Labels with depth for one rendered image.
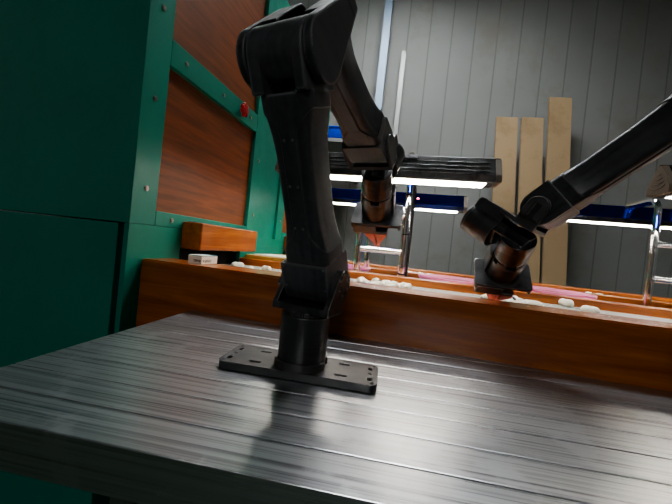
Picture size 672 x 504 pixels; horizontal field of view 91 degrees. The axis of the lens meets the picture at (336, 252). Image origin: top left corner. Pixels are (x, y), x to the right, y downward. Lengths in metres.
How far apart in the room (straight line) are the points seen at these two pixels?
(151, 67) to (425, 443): 0.84
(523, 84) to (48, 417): 3.69
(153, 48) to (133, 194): 0.32
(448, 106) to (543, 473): 3.29
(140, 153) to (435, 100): 2.98
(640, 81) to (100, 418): 4.11
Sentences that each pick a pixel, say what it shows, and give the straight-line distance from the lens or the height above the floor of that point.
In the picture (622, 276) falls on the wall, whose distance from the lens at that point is 3.77.
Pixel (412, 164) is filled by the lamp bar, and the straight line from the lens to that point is 0.95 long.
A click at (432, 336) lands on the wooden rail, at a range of 0.63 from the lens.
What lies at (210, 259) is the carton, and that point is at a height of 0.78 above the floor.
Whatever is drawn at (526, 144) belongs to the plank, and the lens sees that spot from 3.22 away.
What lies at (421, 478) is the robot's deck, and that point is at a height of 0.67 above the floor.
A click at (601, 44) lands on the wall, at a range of 4.10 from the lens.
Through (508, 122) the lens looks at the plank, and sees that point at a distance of 3.27.
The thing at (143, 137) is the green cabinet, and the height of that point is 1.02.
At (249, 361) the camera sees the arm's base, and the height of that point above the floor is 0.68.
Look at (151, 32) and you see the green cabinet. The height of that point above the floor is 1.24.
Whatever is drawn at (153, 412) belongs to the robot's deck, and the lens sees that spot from 0.37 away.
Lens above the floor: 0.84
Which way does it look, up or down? 1 degrees down
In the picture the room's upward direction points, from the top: 6 degrees clockwise
